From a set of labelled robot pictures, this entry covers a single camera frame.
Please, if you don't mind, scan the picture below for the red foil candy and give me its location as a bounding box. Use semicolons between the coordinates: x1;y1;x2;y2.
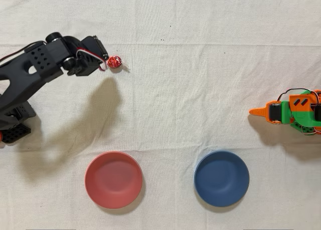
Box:
106;55;131;72

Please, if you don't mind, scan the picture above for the blue bowl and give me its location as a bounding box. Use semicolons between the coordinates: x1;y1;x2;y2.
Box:
193;150;250;207

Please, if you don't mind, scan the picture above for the red bowl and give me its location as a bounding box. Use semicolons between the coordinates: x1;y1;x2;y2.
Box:
84;151;144;210

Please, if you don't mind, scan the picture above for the white tablecloth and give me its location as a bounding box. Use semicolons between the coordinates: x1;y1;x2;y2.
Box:
0;0;321;230

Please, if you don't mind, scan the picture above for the red white black servo wire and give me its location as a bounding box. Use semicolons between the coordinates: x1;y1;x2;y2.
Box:
75;47;109;71

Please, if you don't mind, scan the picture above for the thin black servo wire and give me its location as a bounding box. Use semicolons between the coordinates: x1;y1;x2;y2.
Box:
276;88;321;137

